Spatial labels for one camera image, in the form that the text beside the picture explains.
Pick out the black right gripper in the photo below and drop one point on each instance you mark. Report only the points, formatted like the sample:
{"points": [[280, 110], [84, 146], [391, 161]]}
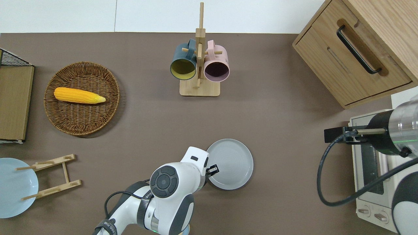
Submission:
{"points": [[333, 134]]}

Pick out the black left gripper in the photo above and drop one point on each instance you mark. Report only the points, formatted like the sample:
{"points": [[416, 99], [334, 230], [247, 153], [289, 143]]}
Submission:
{"points": [[211, 170]]}

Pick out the gray round plate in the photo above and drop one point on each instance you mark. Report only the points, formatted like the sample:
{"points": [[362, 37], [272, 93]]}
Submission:
{"points": [[233, 163]]}

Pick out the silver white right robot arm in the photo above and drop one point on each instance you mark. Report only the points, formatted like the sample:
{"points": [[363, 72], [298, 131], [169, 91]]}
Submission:
{"points": [[403, 127]]}

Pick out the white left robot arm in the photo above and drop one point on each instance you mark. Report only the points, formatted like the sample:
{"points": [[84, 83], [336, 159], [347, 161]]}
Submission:
{"points": [[169, 189]]}

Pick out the wooden plate rack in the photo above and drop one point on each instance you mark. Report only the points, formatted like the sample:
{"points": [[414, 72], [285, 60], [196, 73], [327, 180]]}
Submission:
{"points": [[66, 172]]}

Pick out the light blue plate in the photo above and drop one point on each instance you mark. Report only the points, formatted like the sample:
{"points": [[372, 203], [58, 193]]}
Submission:
{"points": [[13, 189]]}

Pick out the white toaster oven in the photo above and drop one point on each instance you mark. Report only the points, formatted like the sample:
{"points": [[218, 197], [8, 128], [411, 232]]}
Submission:
{"points": [[365, 169]]}

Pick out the wooden cabinet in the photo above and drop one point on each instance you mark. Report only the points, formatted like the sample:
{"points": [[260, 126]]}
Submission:
{"points": [[362, 58]]}

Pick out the wooden mug tree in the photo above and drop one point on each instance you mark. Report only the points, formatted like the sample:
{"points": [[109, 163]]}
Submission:
{"points": [[200, 88]]}

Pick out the pink mug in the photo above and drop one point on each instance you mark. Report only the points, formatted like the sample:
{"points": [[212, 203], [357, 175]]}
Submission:
{"points": [[217, 63]]}

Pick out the dark blue mug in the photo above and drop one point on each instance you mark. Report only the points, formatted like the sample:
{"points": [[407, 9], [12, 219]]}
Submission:
{"points": [[183, 62]]}

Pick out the round wicker basket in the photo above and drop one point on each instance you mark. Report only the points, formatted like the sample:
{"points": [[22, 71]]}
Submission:
{"points": [[85, 114]]}

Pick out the yellow corn cob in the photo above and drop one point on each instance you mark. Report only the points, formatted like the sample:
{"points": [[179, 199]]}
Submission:
{"points": [[76, 95]]}

